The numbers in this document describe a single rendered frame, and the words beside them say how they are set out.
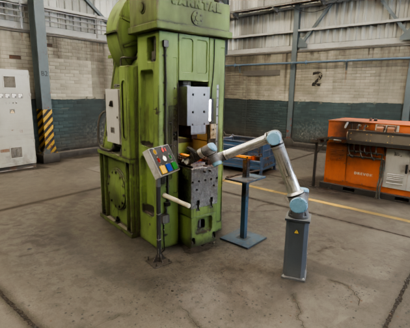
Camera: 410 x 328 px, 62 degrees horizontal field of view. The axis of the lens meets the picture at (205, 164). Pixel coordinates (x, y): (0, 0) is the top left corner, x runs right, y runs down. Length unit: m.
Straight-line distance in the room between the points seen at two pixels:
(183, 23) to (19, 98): 5.22
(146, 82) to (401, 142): 4.08
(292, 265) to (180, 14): 2.66
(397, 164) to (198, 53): 3.89
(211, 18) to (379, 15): 7.46
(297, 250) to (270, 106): 8.80
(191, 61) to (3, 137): 5.28
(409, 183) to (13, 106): 7.56
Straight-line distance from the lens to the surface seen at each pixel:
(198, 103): 3.64
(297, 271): 3.45
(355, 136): 6.32
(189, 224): 3.83
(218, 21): 4.02
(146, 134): 3.87
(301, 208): 3.03
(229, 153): 3.19
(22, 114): 8.27
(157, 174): 3.15
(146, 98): 3.85
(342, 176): 6.64
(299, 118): 11.28
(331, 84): 10.91
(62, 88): 9.36
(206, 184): 3.78
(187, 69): 3.75
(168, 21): 3.62
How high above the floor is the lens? 1.72
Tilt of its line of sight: 12 degrees down
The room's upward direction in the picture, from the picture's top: 1 degrees clockwise
